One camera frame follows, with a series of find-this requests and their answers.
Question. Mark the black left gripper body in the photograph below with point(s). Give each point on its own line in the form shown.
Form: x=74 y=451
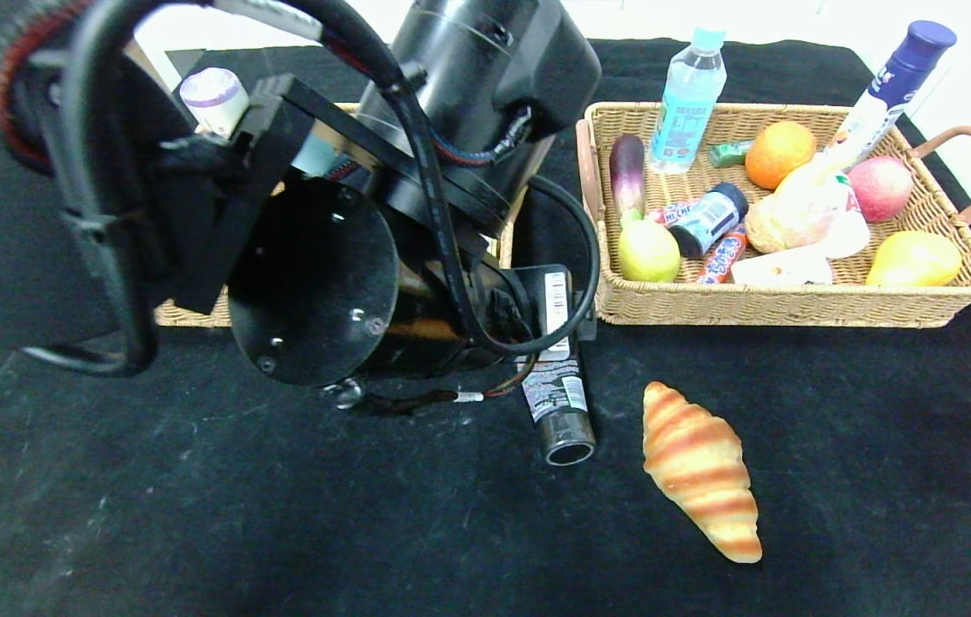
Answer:
x=555 y=310

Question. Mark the black cosmetic tube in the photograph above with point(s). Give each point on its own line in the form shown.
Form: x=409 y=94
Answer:
x=558 y=411

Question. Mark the yellow lemon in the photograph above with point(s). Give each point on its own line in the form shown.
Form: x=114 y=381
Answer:
x=648 y=253

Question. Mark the small jar dark blue lid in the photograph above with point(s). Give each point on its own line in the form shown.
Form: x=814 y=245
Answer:
x=708 y=221

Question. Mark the striped golden croissant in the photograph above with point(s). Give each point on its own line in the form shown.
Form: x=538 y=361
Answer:
x=699 y=463

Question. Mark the round cream puff bread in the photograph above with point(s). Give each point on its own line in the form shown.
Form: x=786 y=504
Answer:
x=785 y=223

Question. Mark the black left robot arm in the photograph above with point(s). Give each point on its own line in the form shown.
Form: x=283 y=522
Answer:
x=5 y=214

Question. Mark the red white candy roll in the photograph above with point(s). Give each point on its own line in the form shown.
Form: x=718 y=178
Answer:
x=661 y=212

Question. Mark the purple eggplant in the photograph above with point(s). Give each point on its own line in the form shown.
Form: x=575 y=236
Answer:
x=627 y=171

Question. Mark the orange blue candy roll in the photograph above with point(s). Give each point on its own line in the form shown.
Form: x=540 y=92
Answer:
x=723 y=257

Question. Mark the yellow pear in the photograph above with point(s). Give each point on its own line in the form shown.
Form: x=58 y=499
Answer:
x=914 y=261

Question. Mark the small green candy pack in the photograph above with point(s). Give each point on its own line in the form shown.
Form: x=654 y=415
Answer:
x=727 y=155

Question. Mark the clear water bottle blue label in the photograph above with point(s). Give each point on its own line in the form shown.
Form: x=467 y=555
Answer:
x=686 y=103

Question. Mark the white yogurt drink bottle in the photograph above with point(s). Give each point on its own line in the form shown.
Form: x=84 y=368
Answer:
x=854 y=231

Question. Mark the orange fruit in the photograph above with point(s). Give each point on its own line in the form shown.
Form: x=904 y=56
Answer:
x=780 y=156

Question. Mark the black table cloth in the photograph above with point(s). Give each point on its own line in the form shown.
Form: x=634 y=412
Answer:
x=365 y=514

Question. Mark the red apple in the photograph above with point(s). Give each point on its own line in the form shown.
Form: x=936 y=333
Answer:
x=879 y=188

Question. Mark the yellow banana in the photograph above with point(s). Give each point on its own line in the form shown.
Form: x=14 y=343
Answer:
x=819 y=171

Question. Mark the white bottle purple cap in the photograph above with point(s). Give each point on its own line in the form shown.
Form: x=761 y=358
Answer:
x=879 y=101

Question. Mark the white background table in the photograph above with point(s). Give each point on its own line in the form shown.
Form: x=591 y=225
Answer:
x=794 y=21

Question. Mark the white tumbler lilac lid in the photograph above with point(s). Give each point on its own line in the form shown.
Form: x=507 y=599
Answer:
x=215 y=98

